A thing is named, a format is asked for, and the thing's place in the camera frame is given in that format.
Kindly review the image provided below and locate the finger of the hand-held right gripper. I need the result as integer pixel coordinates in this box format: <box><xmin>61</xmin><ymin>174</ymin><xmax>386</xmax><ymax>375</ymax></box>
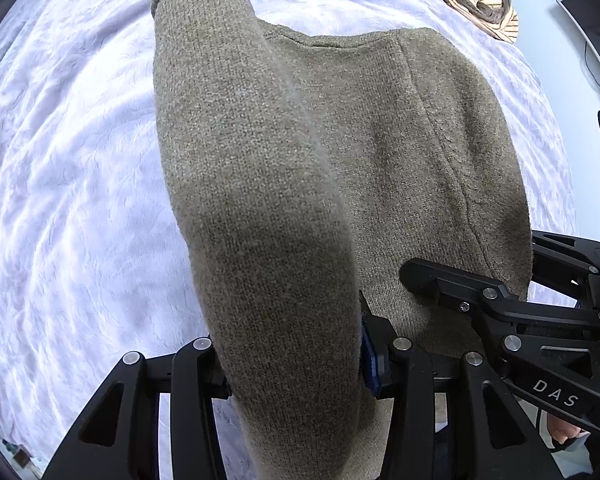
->
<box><xmin>530</xmin><ymin>230</ymin><xmax>600</xmax><ymax>306</ymax></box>
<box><xmin>399</xmin><ymin>258</ymin><xmax>600</xmax><ymax>433</ymax></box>

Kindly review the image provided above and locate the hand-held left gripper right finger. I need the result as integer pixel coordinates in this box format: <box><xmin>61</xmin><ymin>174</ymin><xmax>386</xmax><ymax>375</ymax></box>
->
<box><xmin>357</xmin><ymin>290</ymin><xmax>563</xmax><ymax>480</ymax></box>

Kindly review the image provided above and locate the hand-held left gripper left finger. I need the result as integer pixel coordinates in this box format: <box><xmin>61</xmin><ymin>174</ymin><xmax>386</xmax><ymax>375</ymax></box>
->
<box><xmin>42</xmin><ymin>337</ymin><xmax>231</xmax><ymax>480</ymax></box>

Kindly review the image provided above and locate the olive knit sweater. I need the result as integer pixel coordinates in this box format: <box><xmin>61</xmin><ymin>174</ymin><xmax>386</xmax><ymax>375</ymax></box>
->
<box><xmin>151</xmin><ymin>0</ymin><xmax>533</xmax><ymax>480</ymax></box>

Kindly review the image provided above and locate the person's right hand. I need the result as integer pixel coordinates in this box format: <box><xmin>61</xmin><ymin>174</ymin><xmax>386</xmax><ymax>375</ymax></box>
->
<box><xmin>545</xmin><ymin>407</ymin><xmax>583</xmax><ymax>448</ymax></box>

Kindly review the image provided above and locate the cream striped garment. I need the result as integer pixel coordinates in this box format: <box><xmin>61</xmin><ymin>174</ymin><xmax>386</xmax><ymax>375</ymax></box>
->
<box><xmin>412</xmin><ymin>0</ymin><xmax>520</xmax><ymax>43</ymax></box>

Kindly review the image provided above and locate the white textured bed blanket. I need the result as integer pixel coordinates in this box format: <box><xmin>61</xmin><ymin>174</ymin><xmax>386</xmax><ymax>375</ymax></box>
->
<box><xmin>0</xmin><ymin>0</ymin><xmax>581</xmax><ymax>480</ymax></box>

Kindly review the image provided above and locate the black monitor cable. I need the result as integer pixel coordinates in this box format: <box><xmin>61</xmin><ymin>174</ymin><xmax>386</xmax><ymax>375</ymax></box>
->
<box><xmin>582</xmin><ymin>40</ymin><xmax>600</xmax><ymax>96</ymax></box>

